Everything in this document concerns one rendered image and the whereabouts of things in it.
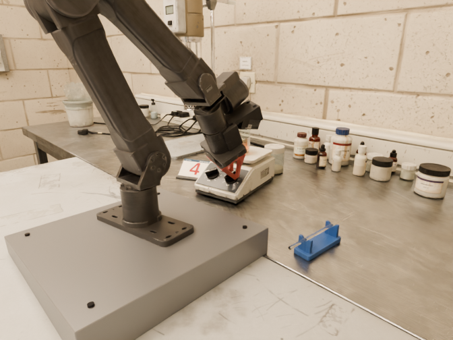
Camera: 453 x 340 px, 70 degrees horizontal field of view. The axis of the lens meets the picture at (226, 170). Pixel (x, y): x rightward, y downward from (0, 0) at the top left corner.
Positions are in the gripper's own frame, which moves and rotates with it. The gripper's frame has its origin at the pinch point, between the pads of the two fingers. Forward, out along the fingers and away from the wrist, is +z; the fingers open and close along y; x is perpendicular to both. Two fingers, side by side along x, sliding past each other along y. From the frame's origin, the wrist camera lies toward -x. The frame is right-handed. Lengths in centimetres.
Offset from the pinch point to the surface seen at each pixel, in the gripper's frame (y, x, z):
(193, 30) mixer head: 50, -23, -15
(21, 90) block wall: 239, 55, 31
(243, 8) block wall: 65, -53, -8
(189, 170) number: 18.0, 5.9, 7.0
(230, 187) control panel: -1.9, 2.6, 1.5
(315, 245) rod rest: -27.6, 0.1, -0.7
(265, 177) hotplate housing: 0.4, -8.4, 8.9
